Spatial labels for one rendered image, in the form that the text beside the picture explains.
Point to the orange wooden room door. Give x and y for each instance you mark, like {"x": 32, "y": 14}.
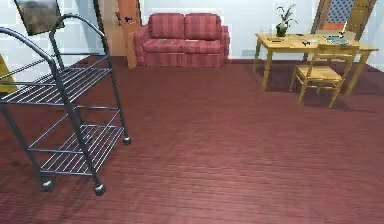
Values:
{"x": 128, "y": 26}

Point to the yellow wooden chair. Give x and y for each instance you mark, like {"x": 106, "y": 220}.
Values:
{"x": 318, "y": 74}

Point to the small black table item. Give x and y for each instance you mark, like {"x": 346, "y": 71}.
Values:
{"x": 306, "y": 43}

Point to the red two-seat sofa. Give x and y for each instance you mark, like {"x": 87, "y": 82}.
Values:
{"x": 183, "y": 40}

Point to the dark framed wall picture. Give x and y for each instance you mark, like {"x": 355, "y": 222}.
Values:
{"x": 36, "y": 15}

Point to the yellow wooden dining table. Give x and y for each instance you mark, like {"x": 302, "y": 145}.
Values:
{"x": 286, "y": 42}

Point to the black cellphone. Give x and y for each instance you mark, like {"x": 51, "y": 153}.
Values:
{"x": 275, "y": 40}

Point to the yellow furniture piece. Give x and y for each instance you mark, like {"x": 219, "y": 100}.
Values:
{"x": 5, "y": 78}

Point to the green potted house plant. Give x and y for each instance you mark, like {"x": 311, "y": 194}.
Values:
{"x": 284, "y": 20}

